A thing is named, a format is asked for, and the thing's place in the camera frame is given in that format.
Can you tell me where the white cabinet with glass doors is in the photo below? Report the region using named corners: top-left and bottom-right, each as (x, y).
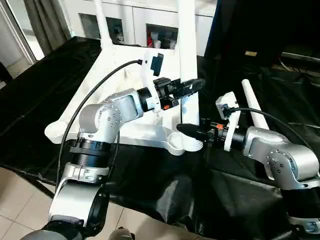
top-left (59, 0), bottom-right (219, 58)

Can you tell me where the dark robot foot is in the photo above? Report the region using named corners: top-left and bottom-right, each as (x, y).
top-left (109, 226), bottom-right (136, 240)

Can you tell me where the grey curtain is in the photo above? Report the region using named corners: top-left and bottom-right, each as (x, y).
top-left (23, 0), bottom-right (73, 59)

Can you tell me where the black case with gold label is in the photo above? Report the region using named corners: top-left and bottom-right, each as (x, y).
top-left (206, 0), bottom-right (285, 69)

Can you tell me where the white plastic table leg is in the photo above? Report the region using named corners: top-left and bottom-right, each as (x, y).
top-left (175, 0), bottom-right (204, 153)
top-left (240, 78), bottom-right (271, 131)
top-left (93, 0), bottom-right (114, 48)

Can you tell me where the black metal stand leg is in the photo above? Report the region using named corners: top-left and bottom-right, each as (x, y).
top-left (4, 166), bottom-right (56, 199)

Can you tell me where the grey metal rod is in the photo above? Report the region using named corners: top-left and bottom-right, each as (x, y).
top-left (280, 51), bottom-right (320, 63)

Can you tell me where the black mat cover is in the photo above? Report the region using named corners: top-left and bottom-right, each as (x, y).
top-left (0, 36), bottom-right (320, 240)

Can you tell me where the white plastic table top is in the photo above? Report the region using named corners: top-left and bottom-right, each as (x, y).
top-left (43, 43), bottom-right (204, 158)

